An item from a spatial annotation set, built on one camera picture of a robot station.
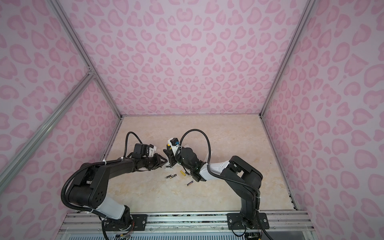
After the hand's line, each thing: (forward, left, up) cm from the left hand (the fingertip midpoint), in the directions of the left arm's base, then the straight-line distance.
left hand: (167, 159), depth 91 cm
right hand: (0, -1, +12) cm, 13 cm away
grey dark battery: (-9, -1, -4) cm, 10 cm away
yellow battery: (-7, -10, -4) cm, 13 cm away
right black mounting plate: (-33, -36, -4) cm, 49 cm away
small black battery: (-13, -14, -4) cm, 20 cm away
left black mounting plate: (-32, +12, -3) cm, 35 cm away
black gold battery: (-9, -4, -3) cm, 11 cm away
